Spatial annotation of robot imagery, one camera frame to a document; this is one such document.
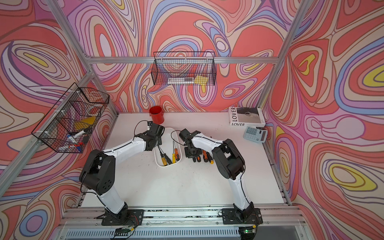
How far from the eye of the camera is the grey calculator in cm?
103

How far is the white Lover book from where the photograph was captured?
3.64 ft

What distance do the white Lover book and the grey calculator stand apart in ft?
0.12

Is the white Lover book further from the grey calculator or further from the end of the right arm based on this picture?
the end of the right arm

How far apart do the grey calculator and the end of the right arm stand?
0.40 meters

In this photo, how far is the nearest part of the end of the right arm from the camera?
0.73 metres

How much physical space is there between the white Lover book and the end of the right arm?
1.38 feet
